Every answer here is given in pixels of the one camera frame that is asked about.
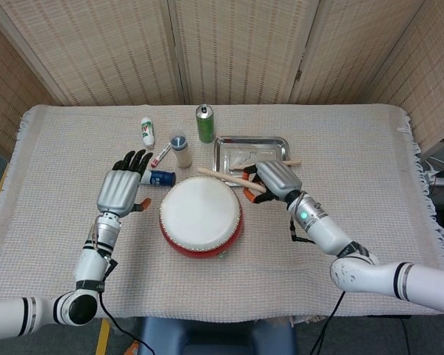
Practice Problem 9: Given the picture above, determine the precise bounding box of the green drink can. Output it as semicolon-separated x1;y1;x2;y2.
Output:
195;104;216;144

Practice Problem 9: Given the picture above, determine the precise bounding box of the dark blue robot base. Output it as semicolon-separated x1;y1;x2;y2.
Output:
138;316;297;355

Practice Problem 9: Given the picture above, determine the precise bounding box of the red drum with white head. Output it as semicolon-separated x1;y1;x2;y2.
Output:
158;176;244;260

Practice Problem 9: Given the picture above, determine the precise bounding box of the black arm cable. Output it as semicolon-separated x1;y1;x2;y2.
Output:
288;220;347;355
95;288;152;355

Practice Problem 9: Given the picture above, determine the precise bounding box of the woven folding screen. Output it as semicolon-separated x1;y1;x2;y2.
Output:
0;0;444;160

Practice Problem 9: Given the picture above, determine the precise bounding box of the white bottle with blue cap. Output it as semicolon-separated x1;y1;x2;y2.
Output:
140;169;177;187

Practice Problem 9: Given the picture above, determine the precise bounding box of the white power strip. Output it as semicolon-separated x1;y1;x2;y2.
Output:
427;162;444;187

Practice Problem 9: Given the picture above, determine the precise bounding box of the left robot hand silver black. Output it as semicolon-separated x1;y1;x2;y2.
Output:
95;149;155;218

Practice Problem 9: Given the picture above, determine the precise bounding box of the red and white marker pen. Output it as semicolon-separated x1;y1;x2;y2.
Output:
149;142;172;168

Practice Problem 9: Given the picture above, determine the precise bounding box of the rectangular stainless steel tray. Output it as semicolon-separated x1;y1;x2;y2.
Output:
212;135;292;188

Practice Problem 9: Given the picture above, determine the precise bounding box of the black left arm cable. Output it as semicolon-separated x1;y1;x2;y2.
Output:
95;288;152;355

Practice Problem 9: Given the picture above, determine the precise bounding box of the beige bottle with clear cap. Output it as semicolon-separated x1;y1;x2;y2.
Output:
169;130;192;169

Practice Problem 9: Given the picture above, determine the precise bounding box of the small white green-label bottle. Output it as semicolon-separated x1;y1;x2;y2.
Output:
139;117;157;150

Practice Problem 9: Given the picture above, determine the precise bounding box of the beige woven tablecloth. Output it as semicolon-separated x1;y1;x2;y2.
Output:
0;104;444;325

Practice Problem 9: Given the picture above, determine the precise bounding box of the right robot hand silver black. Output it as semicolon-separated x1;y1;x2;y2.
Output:
242;160;303;204

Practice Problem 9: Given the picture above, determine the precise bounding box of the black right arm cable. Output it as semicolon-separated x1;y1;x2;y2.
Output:
288;220;347;355

